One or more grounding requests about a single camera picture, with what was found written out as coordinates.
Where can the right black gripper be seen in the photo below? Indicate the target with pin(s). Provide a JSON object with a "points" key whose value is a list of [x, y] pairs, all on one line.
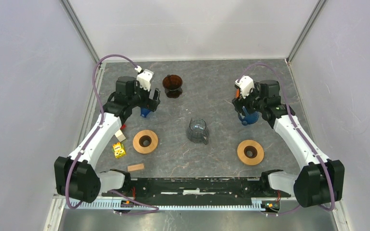
{"points": [[238, 103]]}

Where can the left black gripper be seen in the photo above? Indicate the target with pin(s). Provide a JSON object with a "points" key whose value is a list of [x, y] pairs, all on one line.
{"points": [[152, 103]]}

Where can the wooden ring dripper holder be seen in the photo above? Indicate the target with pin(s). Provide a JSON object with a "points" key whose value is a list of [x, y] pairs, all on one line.
{"points": [[145, 141]]}

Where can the clear glass coffee server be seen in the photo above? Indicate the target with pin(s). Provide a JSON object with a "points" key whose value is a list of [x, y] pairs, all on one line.
{"points": [[197, 131]]}

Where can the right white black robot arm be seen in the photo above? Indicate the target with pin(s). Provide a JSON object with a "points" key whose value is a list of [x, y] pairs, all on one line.
{"points": [[320, 181]]}

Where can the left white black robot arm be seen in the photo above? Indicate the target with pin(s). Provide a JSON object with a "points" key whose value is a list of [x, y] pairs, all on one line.
{"points": [[75, 175]]}

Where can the small blue ribbed dripper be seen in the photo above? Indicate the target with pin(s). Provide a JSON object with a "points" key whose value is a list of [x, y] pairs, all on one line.
{"points": [[144, 112]]}

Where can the orange black coffee filter box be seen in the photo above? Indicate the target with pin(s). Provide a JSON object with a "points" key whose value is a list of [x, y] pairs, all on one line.
{"points": [[237, 94]]}

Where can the brown amber glass dripper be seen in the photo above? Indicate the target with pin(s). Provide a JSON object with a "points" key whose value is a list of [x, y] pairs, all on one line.
{"points": [[172, 85]]}

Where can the beige wooden cube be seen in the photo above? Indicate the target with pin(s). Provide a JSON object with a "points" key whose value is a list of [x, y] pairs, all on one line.
{"points": [[120, 136]]}

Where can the yellow small juice box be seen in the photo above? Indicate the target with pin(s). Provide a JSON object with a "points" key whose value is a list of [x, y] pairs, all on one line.
{"points": [[119, 150]]}

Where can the small wooden block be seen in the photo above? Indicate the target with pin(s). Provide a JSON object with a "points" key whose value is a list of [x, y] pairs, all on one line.
{"points": [[136, 167]]}

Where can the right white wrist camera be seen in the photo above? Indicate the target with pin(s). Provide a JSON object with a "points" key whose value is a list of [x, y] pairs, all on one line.
{"points": [[245, 84]]}

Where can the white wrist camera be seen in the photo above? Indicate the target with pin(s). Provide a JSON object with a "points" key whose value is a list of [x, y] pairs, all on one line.
{"points": [[144, 77], [245, 84]]}

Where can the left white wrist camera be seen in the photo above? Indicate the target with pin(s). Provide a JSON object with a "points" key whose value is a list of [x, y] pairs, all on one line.
{"points": [[144, 77]]}

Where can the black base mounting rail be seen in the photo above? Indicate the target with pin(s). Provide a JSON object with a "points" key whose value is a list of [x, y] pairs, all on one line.
{"points": [[198, 191]]}

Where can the white toothed cable tray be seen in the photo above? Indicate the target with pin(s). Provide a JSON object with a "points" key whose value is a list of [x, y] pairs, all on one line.
{"points": [[117, 204]]}

